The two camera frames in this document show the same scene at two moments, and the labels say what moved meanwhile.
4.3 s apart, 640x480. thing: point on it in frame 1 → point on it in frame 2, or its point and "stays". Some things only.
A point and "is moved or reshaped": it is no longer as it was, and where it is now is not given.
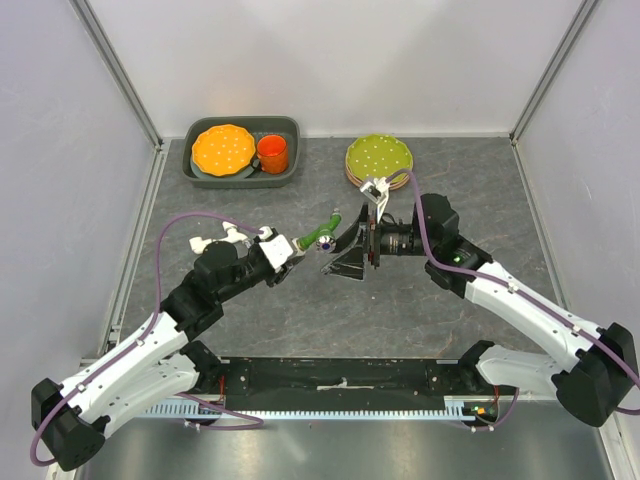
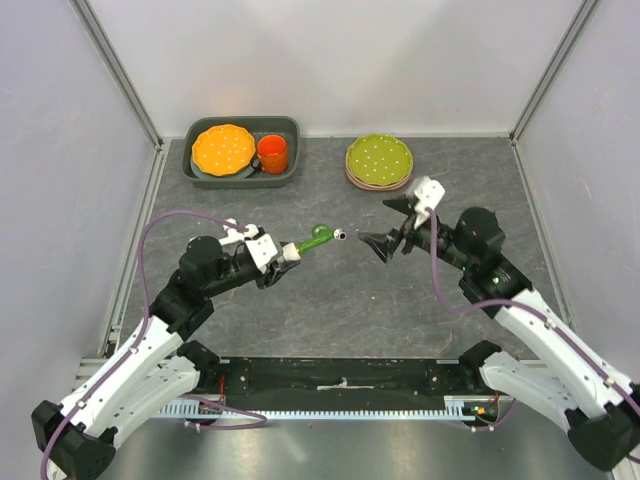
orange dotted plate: [223, 150] stays
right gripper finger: [358, 237] → [401, 205]
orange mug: [272, 152] stays
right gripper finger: [349, 263] → [382, 244]
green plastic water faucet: [323, 238] is moved or reshaped
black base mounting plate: [330, 384] stays
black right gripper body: [374, 239] → [418, 237]
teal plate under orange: [233, 175] stays
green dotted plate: [379, 155] stays
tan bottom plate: [358, 183] stays
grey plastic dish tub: [261, 126] stays
